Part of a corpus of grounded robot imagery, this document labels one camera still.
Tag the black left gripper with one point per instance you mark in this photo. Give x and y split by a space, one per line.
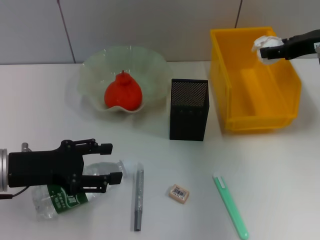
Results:
42 167

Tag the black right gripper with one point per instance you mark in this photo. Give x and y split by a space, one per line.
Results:
302 45

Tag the yellow plastic bin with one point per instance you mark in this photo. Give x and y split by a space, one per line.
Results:
265 100

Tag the white paper ball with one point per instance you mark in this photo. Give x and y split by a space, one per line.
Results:
267 42

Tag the beige eraser with barcode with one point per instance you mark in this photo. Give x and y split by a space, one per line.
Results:
178 194

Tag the clear green-label water bottle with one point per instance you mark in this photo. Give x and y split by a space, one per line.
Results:
60 202

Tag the translucent green wavy fruit plate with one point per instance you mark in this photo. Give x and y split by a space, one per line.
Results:
150 67

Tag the grey glitter pen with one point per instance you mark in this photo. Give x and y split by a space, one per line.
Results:
137 212

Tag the red-orange toy orange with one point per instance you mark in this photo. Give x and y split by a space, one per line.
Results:
123 96

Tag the black mesh pen holder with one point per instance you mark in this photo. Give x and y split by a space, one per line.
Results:
187 120

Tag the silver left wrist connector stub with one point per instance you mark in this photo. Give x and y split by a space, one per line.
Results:
25 147

